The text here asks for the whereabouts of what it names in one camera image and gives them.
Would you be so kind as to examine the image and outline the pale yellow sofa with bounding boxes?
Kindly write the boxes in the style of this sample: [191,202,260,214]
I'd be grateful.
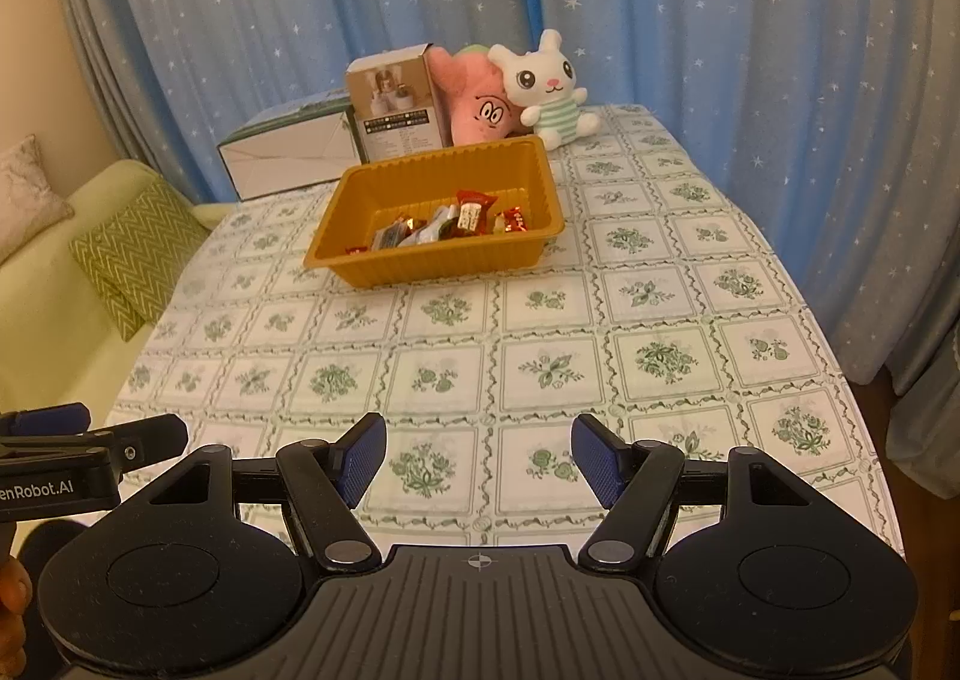
[0,158,233,418]

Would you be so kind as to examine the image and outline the white bunny plush toy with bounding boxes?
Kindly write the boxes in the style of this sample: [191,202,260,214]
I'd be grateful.
[487,29,601,152]

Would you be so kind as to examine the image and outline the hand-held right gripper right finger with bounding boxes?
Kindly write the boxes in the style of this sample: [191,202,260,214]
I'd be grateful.
[571,414,815,574]

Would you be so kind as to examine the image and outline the person's left hand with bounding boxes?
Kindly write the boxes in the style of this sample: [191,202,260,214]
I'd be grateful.
[0,555,35,662]

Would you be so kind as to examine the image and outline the large white cardboard box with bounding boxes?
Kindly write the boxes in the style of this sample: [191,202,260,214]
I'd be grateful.
[217,91,361,202]

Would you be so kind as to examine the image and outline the blue star curtain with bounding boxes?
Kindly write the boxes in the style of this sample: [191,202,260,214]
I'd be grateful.
[45,0,960,388]

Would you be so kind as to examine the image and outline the silver and green snack packet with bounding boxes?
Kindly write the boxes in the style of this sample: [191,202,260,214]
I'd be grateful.
[397,203,460,247]

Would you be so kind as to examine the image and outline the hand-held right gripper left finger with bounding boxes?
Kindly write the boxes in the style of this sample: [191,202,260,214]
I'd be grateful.
[146,412,388,574]

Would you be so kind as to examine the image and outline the grey lace-trim curtain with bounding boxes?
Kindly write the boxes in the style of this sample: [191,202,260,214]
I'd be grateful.
[889,331,960,437]

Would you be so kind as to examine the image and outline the large red gold-centre snack packet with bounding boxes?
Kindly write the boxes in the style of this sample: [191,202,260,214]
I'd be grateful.
[454,191,500,232]

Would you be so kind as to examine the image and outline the small beige product box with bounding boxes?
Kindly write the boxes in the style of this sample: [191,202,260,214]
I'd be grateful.
[345,42,455,163]

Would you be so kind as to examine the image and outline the pink plush toy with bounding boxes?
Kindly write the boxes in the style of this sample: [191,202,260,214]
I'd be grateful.
[427,46,530,147]

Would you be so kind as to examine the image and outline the orange plastic tray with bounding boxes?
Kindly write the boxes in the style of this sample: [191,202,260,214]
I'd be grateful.
[304,134,566,289]

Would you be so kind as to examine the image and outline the green floral tablecloth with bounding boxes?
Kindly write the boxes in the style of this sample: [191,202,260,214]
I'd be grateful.
[105,104,901,561]

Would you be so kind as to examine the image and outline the green zigzag cushion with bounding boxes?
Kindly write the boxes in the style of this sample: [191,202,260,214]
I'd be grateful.
[69,179,211,343]

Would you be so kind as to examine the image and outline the beige cushion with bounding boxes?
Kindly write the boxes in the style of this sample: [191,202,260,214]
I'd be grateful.
[0,134,76,265]

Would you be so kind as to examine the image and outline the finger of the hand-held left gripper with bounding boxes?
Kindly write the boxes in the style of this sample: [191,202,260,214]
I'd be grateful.
[0,414,190,477]
[0,404,92,438]

